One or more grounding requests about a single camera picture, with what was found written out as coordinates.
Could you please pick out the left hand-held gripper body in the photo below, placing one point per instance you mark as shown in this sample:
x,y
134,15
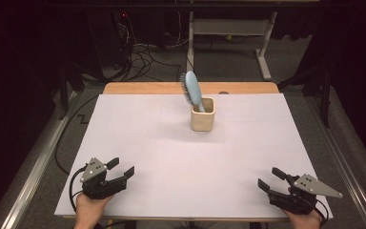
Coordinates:
x,y
100,187

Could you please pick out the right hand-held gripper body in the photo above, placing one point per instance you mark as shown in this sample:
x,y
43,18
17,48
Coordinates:
x,y
295,198

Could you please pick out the beige square cup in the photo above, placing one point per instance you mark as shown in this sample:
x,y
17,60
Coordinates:
x,y
202,122

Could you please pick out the light blue hairbrush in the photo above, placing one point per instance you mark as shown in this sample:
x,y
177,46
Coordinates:
x,y
193,89

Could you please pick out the person's right hand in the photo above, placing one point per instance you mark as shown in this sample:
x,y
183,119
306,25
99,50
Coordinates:
x,y
303,221

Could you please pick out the person's left hand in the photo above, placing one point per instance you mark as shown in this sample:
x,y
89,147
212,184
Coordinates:
x,y
90,211

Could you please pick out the white table mat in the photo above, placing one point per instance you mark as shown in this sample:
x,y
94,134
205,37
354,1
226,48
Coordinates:
x,y
158,159

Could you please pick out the wooden table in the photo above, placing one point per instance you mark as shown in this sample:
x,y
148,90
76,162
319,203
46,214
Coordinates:
x,y
139,88

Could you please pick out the black stand leg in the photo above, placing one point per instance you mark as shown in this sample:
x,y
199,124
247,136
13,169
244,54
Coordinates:
x,y
324,95
64,89

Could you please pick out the dark equipment case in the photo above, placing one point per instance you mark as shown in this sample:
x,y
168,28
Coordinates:
x,y
108,35

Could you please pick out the metal floor rail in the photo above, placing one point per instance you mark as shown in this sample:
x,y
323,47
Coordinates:
x,y
35,171
346,165

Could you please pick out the white metal stand frame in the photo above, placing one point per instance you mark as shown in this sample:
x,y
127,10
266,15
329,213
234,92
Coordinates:
x,y
232,27

